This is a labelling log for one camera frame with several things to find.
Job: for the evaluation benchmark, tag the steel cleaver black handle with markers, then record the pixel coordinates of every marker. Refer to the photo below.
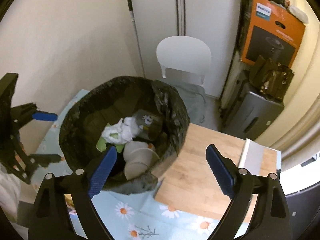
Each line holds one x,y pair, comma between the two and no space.
260,160

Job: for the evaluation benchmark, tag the wooden cutting board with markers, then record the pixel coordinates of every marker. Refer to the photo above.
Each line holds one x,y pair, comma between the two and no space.
189,184

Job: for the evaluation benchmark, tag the brown leather handbag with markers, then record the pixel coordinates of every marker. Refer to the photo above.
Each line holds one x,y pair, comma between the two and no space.
270,78

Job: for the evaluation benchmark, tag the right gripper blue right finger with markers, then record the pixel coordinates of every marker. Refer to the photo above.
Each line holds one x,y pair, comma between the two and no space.
271,217

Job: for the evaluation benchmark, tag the white double door cabinet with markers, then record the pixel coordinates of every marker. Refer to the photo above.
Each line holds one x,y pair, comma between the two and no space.
215,22

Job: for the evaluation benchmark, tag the silver grey foil bag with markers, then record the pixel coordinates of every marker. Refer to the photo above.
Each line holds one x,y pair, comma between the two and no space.
146,125

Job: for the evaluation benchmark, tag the white paper cup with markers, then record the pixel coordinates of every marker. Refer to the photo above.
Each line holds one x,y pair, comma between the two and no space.
138,161

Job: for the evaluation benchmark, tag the beige curtain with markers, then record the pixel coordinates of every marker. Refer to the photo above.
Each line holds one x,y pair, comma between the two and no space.
296,131

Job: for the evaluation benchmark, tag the white tissues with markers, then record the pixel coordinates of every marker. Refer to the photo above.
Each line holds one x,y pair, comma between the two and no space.
127,127

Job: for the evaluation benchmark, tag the daisy print blue tablecloth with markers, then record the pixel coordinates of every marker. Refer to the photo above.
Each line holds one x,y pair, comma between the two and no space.
134,216

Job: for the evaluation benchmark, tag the white packet on box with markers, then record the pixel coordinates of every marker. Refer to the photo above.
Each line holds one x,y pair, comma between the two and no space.
299,14

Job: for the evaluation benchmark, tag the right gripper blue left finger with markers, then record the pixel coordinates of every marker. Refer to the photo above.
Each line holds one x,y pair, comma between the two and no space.
50,218

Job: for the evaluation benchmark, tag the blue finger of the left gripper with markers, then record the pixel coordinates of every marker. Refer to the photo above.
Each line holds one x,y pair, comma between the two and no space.
44,116
44,160

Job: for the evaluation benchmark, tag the black-lined trash bin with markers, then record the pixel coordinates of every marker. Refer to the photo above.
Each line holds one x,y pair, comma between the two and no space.
123,110

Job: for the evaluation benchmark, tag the orange Philips appliance box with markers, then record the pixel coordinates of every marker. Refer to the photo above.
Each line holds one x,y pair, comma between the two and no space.
269,31

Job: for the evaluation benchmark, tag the white plastic chair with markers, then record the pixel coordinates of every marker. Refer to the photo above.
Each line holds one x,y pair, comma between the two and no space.
184,53

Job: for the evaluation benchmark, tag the grey suitcase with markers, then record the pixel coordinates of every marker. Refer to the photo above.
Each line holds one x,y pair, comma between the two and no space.
248,114

